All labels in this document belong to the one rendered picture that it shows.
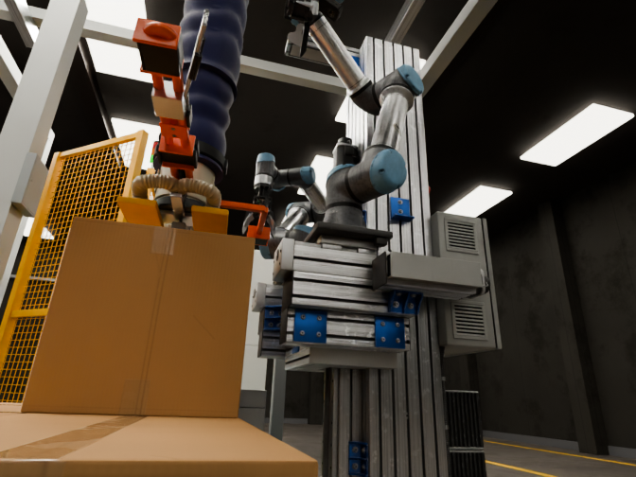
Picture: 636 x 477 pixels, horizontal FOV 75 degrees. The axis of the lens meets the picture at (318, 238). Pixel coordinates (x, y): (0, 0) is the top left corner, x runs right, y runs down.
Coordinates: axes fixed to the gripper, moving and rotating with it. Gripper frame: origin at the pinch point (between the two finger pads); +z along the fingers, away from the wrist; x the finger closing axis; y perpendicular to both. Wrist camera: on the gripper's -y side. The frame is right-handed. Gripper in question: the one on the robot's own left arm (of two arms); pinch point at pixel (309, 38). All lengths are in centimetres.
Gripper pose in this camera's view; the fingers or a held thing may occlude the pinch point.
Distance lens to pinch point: 127.6
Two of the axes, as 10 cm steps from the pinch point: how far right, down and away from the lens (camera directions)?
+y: -9.6, -1.3, -2.4
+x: 2.7, -3.4, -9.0
